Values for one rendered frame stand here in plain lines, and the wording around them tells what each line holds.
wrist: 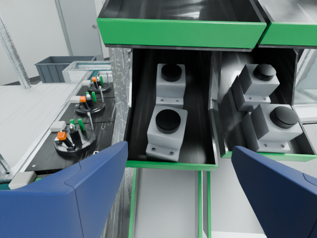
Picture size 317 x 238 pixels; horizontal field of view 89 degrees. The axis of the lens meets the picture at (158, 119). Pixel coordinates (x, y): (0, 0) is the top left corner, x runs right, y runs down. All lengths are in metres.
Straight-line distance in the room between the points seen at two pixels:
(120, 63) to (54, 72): 2.12
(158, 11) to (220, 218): 0.39
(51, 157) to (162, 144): 0.49
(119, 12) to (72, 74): 1.36
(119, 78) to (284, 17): 0.23
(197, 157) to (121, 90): 0.16
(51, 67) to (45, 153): 1.78
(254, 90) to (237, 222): 0.28
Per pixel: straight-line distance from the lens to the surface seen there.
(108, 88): 1.03
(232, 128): 0.30
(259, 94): 0.32
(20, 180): 0.59
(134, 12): 0.21
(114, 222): 0.46
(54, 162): 0.62
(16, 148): 0.96
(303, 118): 1.33
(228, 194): 0.42
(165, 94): 0.25
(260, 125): 0.26
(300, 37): 0.22
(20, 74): 1.61
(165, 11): 0.21
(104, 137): 0.66
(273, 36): 0.20
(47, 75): 2.42
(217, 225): 0.43
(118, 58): 0.27
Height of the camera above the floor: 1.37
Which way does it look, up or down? 33 degrees down
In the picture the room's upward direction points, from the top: 2 degrees clockwise
